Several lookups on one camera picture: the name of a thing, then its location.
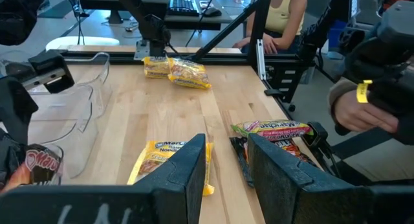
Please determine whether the person's hand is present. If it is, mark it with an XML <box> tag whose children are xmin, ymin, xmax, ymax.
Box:
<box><xmin>332</xmin><ymin>89</ymin><xmax>400</xmax><ymax>134</ymax></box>

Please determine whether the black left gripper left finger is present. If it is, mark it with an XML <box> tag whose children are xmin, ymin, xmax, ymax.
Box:
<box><xmin>134</xmin><ymin>133</ymin><xmax>207</xmax><ymax>224</ymax></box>

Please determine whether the blue bin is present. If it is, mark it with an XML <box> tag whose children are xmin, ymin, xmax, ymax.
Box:
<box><xmin>328</xmin><ymin>19</ymin><xmax>349</xmax><ymax>52</ymax></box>

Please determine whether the black computer mouse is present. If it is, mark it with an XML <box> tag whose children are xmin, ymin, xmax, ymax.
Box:
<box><xmin>202</xmin><ymin>6</ymin><xmax>223</xmax><ymax>17</ymax></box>

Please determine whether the small black exterior camera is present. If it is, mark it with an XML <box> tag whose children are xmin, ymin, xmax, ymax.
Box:
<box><xmin>303</xmin><ymin>121</ymin><xmax>332</xmax><ymax>149</ymax></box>

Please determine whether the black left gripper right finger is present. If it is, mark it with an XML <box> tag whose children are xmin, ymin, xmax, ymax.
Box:
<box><xmin>247</xmin><ymin>133</ymin><xmax>373</xmax><ymax>224</ymax></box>

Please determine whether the grey desk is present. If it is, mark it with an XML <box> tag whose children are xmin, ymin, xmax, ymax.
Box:
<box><xmin>51</xmin><ymin>0</ymin><xmax>234</xmax><ymax>32</ymax></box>

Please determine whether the lime chili shrimp ramen pack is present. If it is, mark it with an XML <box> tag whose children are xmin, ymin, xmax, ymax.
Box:
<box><xmin>231</xmin><ymin>120</ymin><xmax>314</xmax><ymax>140</ymax></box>

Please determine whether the black leader arm handle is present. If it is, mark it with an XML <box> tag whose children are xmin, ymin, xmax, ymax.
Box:
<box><xmin>336</xmin><ymin>0</ymin><xmax>414</xmax><ymax>144</ymax></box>

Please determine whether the person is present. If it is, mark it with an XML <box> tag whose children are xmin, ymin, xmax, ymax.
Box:
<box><xmin>328</xmin><ymin>77</ymin><xmax>414</xmax><ymax>146</ymax></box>
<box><xmin>232</xmin><ymin>0</ymin><xmax>308</xmax><ymax>55</ymax></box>

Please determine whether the black keyboard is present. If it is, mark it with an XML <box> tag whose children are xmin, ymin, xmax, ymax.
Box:
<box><xmin>168</xmin><ymin>0</ymin><xmax>200</xmax><ymax>17</ymax></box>

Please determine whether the yellow tag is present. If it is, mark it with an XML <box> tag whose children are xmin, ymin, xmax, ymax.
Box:
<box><xmin>356</xmin><ymin>80</ymin><xmax>373</xmax><ymax>104</ymax></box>

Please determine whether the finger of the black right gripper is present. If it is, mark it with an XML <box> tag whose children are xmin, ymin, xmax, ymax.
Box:
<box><xmin>0</xmin><ymin>77</ymin><xmax>39</xmax><ymax>144</ymax></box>

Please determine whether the yellow Maruchan ramen pack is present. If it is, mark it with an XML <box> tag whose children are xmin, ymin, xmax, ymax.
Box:
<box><xmin>143</xmin><ymin>56</ymin><xmax>171</xmax><ymax>79</ymax></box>
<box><xmin>127</xmin><ymin>140</ymin><xmax>215</xmax><ymax>196</ymax></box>
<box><xmin>167</xmin><ymin>58</ymin><xmax>212</xmax><ymax>90</ymax></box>

